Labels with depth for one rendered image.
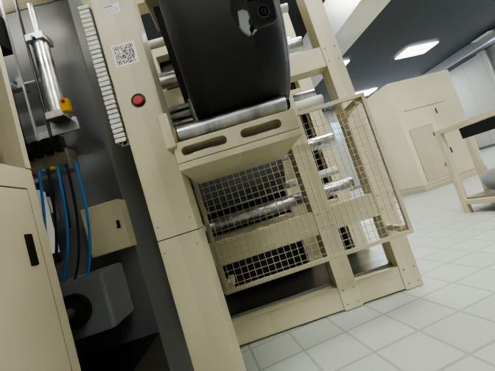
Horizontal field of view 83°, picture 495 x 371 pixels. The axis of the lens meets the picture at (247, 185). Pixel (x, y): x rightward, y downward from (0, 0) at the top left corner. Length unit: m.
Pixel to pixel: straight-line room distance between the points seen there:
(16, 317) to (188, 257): 0.40
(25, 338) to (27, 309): 0.06
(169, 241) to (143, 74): 0.53
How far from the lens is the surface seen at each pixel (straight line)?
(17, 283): 0.77
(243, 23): 0.69
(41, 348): 0.80
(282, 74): 0.86
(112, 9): 1.15
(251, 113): 0.83
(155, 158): 0.91
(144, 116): 0.95
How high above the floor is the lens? 0.63
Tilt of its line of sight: 5 degrees up
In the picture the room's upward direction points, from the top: 18 degrees counter-clockwise
